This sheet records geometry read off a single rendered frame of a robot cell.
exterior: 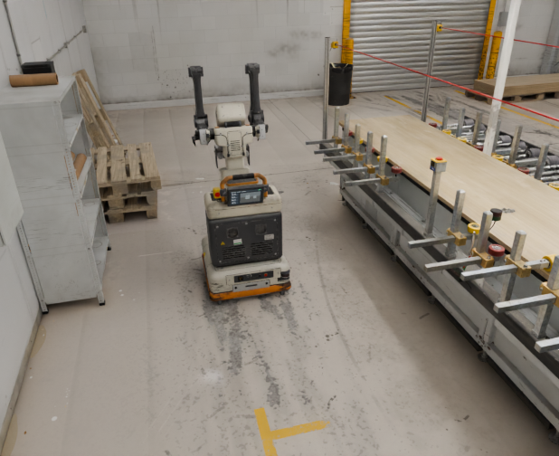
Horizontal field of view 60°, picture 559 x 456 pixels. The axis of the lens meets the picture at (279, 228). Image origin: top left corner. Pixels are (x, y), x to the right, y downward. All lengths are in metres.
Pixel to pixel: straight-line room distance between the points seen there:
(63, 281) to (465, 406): 2.82
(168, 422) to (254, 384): 0.54
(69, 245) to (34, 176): 0.54
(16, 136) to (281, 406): 2.31
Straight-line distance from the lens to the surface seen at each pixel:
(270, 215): 3.48
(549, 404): 3.08
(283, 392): 3.04
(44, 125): 3.40
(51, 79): 3.86
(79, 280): 3.85
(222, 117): 3.59
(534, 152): 4.69
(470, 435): 3.00
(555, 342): 2.15
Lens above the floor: 2.21
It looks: 28 degrees down
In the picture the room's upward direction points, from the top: 1 degrees counter-clockwise
